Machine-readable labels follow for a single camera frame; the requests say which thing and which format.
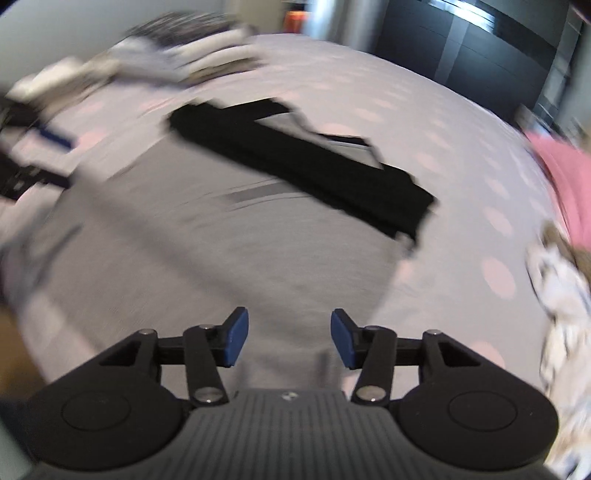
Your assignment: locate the orange object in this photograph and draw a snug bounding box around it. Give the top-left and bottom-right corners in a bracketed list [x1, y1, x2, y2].
[284, 10, 308, 34]

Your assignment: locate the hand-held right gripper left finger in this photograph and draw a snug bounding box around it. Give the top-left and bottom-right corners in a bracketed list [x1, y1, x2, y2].
[98, 306, 250, 408]

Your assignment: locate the pink pillow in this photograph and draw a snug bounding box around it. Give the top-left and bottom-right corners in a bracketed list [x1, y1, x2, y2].
[524, 131, 591, 250]

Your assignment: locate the grey top with black sleeves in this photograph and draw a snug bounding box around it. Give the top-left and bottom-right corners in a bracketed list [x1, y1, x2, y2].
[0, 97, 439, 407]

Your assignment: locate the cream folded cloth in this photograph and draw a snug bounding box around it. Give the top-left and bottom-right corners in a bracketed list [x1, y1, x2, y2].
[182, 28, 266, 88]

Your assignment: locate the white garment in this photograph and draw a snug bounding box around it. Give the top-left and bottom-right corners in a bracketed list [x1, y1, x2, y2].
[526, 242, 591, 480]

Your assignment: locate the brown striped garment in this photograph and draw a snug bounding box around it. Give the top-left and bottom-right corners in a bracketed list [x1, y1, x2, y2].
[539, 220, 591, 261]

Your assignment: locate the grey polka dot bedspread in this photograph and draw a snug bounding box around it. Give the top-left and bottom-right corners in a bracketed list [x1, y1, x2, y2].
[0, 34, 578, 402]

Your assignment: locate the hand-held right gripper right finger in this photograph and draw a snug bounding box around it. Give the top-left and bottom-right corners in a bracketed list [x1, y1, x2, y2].
[331, 308, 482, 408]

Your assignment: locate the dark patterned folded cloth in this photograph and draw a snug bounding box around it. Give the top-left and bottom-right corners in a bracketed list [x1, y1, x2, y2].
[124, 11, 236, 47]

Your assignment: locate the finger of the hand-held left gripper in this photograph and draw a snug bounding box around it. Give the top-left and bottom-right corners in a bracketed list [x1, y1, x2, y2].
[0, 150, 72, 202]
[0, 99, 75, 151]

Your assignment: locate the dark wardrobe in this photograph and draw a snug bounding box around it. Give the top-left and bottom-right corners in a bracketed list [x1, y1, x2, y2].
[369, 0, 573, 121]

